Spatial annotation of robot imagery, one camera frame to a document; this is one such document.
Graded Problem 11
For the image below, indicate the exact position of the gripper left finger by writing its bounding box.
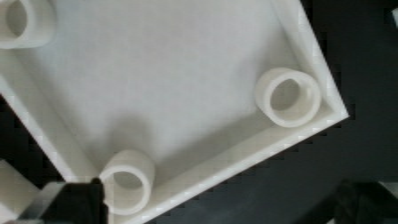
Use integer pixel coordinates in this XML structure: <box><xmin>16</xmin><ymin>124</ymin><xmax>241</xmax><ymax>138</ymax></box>
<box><xmin>16</xmin><ymin>178</ymin><xmax>108</xmax><ymax>224</ymax></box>

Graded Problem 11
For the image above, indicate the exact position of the white square tabletop with sockets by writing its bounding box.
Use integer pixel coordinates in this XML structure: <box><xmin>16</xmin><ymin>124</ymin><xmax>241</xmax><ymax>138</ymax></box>
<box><xmin>0</xmin><ymin>0</ymin><xmax>348</xmax><ymax>224</ymax></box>

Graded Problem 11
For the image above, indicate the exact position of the white U-shaped obstacle fence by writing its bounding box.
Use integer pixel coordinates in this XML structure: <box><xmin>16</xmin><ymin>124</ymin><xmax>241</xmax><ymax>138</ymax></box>
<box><xmin>0</xmin><ymin>160</ymin><xmax>39</xmax><ymax>224</ymax></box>

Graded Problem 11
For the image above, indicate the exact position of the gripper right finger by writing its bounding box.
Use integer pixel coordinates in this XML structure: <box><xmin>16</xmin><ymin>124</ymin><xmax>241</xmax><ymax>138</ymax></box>
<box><xmin>295</xmin><ymin>180</ymin><xmax>398</xmax><ymax>224</ymax></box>

